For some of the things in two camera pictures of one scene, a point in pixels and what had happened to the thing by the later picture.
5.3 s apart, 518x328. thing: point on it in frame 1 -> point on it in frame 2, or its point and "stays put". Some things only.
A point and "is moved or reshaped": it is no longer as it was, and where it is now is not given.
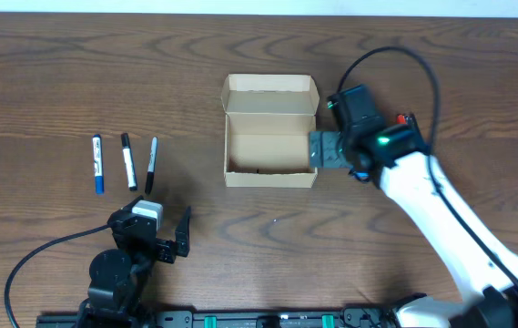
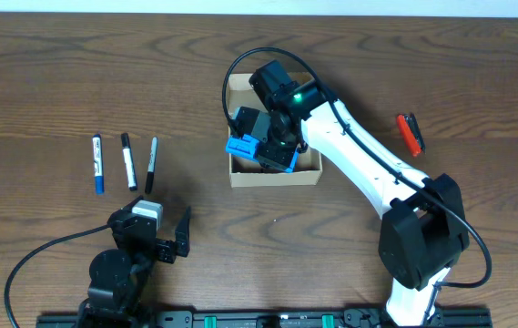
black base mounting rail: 241,318 stays put
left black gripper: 160,247 stays put
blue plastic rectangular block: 361,175 is moved or reshaped
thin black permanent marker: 151,166 stays put
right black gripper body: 334,149 -> 277,158
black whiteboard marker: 129,162 stays put
